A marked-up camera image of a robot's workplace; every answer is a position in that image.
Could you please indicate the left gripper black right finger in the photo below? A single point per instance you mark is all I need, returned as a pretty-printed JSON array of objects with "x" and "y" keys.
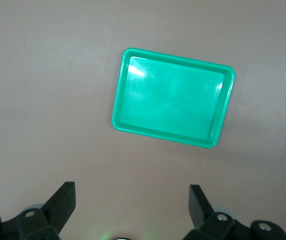
[{"x": 208, "y": 222}]

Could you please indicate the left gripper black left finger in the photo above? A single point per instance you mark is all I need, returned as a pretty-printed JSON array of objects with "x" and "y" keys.
[{"x": 50, "y": 217}]

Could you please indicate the green plastic tray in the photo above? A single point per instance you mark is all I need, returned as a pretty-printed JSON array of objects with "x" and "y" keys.
[{"x": 173, "y": 100}]

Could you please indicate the brown table cover mat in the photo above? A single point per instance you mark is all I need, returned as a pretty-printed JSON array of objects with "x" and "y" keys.
[{"x": 45, "y": 100}]

